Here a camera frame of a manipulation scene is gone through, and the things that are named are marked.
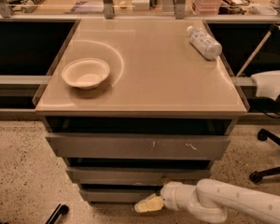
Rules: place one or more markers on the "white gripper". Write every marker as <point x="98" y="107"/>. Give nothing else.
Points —
<point x="168" y="194"/>

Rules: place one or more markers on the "grey drawer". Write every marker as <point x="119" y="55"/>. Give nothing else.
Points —
<point x="138" y="146"/>
<point x="131" y="176"/>
<point x="115" y="195"/>

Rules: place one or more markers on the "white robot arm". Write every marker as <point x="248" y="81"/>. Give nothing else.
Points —
<point x="209" y="200"/>

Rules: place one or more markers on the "grey bottom drawer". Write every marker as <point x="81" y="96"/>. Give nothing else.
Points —
<point x="115" y="195"/>

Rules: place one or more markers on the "grey drawer cabinet with top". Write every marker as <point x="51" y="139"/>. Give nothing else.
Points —
<point x="158" y="84"/>

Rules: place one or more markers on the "grey top drawer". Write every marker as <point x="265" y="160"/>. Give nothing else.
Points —
<point x="138" y="146"/>

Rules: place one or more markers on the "black object on floor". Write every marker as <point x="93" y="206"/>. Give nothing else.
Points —
<point x="60" y="210"/>

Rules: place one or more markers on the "white paper bowl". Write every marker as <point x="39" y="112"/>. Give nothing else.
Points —
<point x="85" y="74"/>

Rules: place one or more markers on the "white chair seat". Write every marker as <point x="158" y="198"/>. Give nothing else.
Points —
<point x="268" y="84"/>

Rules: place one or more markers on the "clear plastic water bottle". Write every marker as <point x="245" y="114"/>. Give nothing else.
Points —
<point x="204" y="43"/>

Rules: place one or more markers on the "small round yellow ball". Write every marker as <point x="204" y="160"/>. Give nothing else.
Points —
<point x="123" y="4"/>

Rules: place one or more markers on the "purple booklet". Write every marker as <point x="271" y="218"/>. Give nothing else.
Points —
<point x="81" y="7"/>

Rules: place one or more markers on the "white stick with black tip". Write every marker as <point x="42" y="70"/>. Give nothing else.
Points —
<point x="258" y="47"/>

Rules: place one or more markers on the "black ribbed tool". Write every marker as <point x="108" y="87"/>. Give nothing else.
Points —
<point x="30" y="6"/>

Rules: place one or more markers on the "clutter of cables and parts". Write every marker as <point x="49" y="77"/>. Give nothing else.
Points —
<point x="233" y="7"/>

